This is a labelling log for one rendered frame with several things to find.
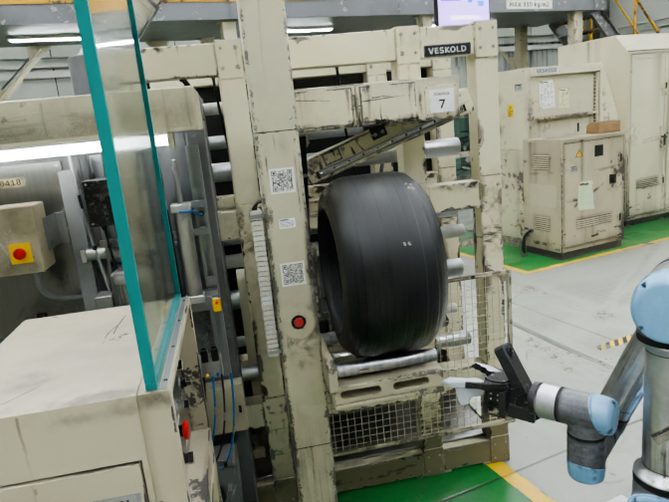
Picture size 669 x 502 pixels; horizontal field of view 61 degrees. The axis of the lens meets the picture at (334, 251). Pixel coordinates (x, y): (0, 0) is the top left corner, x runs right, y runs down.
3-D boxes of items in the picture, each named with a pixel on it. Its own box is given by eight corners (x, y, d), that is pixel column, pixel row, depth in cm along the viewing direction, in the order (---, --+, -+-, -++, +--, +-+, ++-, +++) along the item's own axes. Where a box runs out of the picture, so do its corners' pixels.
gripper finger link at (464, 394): (442, 406, 129) (484, 407, 128) (443, 380, 128) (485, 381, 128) (441, 401, 132) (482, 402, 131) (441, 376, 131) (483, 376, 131)
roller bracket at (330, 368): (331, 394, 176) (327, 366, 174) (311, 348, 214) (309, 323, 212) (340, 393, 177) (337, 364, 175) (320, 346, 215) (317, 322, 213)
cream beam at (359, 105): (293, 134, 194) (288, 90, 191) (285, 133, 218) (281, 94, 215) (462, 117, 204) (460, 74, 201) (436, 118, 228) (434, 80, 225)
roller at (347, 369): (334, 380, 179) (334, 368, 178) (333, 375, 184) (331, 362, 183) (440, 363, 185) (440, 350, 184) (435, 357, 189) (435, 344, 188)
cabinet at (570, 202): (562, 261, 594) (562, 139, 566) (524, 252, 646) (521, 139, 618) (626, 246, 629) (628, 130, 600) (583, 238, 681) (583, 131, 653)
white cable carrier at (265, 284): (269, 358, 183) (249, 211, 172) (268, 352, 188) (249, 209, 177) (282, 356, 184) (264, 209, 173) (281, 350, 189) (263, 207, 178)
